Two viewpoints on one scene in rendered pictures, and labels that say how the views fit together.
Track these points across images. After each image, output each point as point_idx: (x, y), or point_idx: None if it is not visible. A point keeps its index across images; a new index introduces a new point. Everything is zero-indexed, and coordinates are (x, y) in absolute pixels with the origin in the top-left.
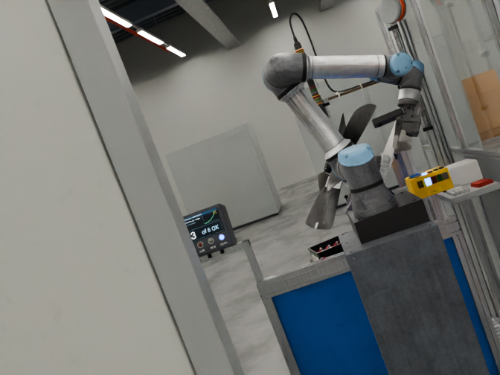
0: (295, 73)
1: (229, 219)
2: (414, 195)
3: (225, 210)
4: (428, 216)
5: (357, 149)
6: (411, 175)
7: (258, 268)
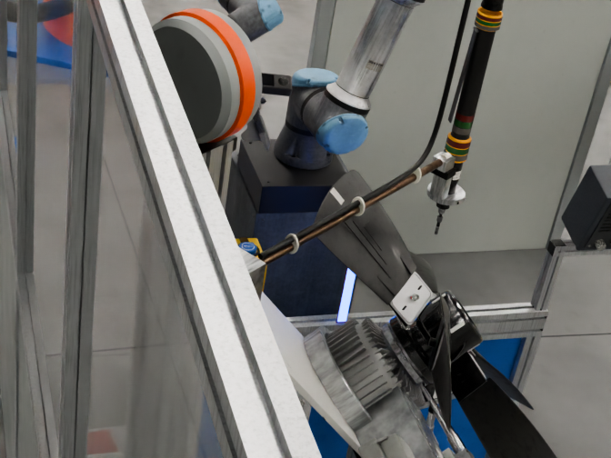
0: None
1: (593, 214)
2: (250, 158)
3: (594, 193)
4: (238, 159)
5: (308, 69)
6: (254, 247)
7: (536, 284)
